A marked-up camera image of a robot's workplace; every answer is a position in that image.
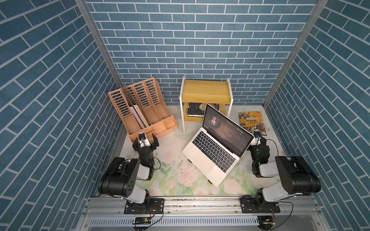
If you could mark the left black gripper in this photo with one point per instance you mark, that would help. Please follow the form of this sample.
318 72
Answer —
136 145

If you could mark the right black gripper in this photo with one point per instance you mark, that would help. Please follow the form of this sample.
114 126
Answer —
263 141

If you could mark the silver laptop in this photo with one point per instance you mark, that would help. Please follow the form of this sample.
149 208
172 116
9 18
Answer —
217 146

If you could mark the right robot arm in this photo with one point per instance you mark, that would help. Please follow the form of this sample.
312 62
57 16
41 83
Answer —
296 178

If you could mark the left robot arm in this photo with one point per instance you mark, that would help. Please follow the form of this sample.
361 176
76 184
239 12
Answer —
120 177

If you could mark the white papers in organizer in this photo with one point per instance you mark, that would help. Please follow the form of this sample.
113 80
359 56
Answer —
139 116

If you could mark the yellow illustrated book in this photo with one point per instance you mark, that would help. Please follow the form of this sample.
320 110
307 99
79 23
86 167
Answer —
252 122

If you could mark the orange plastic file organizer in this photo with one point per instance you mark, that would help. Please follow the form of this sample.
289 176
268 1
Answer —
147 95

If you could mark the floral table mat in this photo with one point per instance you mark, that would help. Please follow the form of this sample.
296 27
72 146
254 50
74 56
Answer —
174 175

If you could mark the black book on shelf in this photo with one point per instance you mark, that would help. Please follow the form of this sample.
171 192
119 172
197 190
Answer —
196 110

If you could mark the green circuit board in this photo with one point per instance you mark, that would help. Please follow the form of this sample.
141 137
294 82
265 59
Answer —
142 221

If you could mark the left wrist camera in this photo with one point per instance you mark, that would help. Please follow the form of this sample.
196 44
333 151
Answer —
143 140

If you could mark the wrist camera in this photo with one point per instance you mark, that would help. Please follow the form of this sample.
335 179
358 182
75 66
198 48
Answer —
143 140
257 138

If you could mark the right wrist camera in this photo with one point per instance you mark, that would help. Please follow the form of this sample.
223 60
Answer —
257 138

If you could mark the wooden shelf white frame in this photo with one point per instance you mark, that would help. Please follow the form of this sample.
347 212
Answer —
204 91

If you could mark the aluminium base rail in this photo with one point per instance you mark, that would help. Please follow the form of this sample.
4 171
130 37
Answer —
201 206

